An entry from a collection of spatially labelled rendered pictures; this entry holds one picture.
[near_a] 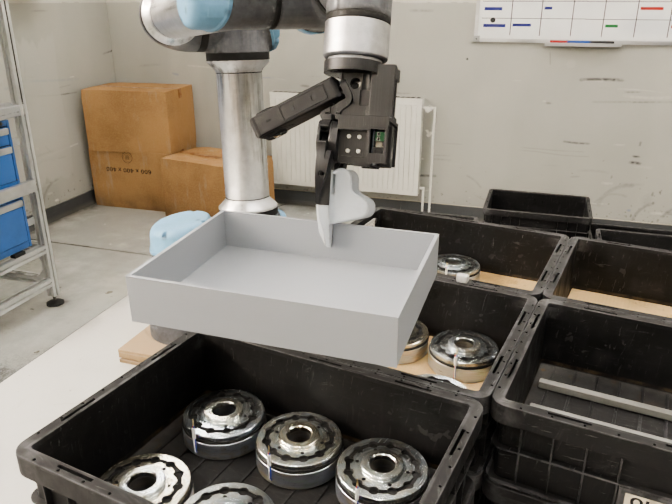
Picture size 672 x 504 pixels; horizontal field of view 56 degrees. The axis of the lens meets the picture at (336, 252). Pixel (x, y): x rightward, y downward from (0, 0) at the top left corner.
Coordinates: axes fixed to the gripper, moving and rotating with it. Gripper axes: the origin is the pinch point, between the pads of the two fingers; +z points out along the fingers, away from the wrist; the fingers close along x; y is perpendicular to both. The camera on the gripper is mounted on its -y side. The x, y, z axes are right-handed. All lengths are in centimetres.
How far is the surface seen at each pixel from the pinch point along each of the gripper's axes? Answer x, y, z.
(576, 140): 329, 65, -46
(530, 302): 23.5, 25.8, 8.8
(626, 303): 50, 44, 11
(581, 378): 24.1, 34.0, 19.3
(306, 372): 1.9, -1.6, 17.4
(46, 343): 154, -156, 67
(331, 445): -2.7, 3.3, 24.3
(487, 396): -1.1, 20.4, 16.3
